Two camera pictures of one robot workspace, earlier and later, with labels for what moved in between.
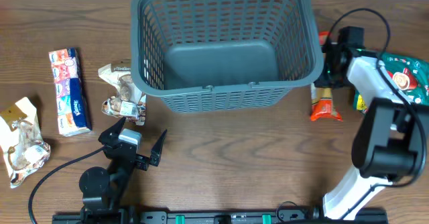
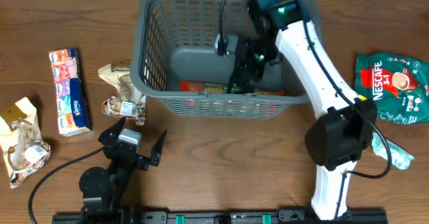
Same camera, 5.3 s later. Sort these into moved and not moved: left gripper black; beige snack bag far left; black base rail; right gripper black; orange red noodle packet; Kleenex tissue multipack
Moved: right gripper black; orange red noodle packet
Not moved: beige snack bag far left; black base rail; left gripper black; Kleenex tissue multipack
